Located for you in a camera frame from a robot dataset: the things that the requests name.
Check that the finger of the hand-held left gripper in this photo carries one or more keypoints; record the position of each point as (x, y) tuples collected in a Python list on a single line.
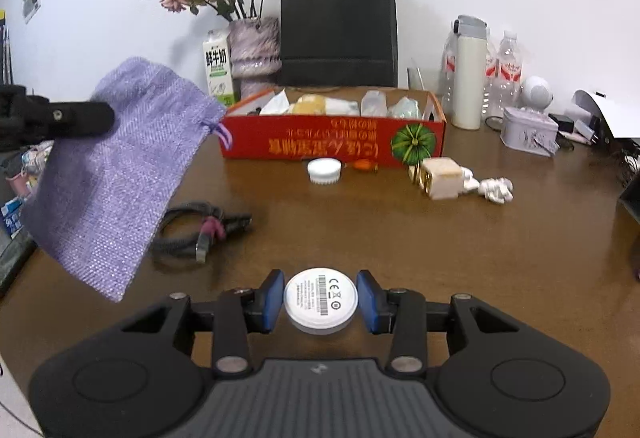
[(75, 118)]

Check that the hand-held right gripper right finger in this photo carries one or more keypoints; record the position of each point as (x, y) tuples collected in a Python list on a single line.
[(367, 303)]

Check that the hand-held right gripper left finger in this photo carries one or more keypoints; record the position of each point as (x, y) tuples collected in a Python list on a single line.
[(272, 303)]

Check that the white round disc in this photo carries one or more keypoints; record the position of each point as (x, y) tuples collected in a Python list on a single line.
[(320, 298)]

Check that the red cardboard box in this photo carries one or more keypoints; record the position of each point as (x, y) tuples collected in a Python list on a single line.
[(325, 140)]

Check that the iridescent plastic bag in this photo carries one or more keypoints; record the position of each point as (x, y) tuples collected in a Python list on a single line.
[(395, 107)]

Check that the white plastic bag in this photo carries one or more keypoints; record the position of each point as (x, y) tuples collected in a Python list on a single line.
[(275, 104)]

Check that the yellow plush toy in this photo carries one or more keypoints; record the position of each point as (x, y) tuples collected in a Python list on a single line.
[(307, 105)]

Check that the wooden desktop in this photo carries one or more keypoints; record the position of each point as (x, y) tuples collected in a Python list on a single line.
[(320, 228)]

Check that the blue white packet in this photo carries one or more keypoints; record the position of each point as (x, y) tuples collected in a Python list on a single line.
[(11, 218)]

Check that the white ribbed bottle cap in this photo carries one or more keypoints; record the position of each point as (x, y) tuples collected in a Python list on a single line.
[(325, 170)]

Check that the beige cube box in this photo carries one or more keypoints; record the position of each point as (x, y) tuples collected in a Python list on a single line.
[(442, 178)]

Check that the white green milk carton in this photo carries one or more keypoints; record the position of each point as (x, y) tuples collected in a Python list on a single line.
[(218, 68)]

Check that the crumpled white paper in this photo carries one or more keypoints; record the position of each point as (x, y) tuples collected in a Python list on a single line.
[(495, 190)]

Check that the purple textured vase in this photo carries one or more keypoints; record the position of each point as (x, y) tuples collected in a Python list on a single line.
[(255, 53)]

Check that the clear drinking glass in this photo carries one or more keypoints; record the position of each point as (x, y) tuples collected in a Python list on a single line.
[(420, 80)]

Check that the pale printed tin box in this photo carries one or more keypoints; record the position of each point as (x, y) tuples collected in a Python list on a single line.
[(527, 133)]

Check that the clear straw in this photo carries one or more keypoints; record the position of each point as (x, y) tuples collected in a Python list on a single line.
[(418, 73)]

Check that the clear water bottle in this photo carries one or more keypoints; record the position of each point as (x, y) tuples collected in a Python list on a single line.
[(509, 78), (448, 73), (490, 68)]

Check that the white thermos bottle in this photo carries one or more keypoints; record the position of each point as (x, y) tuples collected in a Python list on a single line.
[(469, 78)]

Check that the black charger adapter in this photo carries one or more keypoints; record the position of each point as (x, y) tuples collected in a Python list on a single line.
[(560, 123)]

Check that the white round speaker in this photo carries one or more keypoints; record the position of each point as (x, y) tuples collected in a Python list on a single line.
[(537, 92)]

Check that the white charger adapter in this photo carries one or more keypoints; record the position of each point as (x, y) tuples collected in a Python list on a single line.
[(582, 130)]

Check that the black paper bag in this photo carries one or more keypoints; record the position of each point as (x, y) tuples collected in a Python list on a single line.
[(339, 28)]

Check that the black folding stand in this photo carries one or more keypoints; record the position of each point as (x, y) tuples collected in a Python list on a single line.
[(631, 200)]

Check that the white paper sheet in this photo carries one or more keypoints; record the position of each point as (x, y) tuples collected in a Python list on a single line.
[(610, 115)]

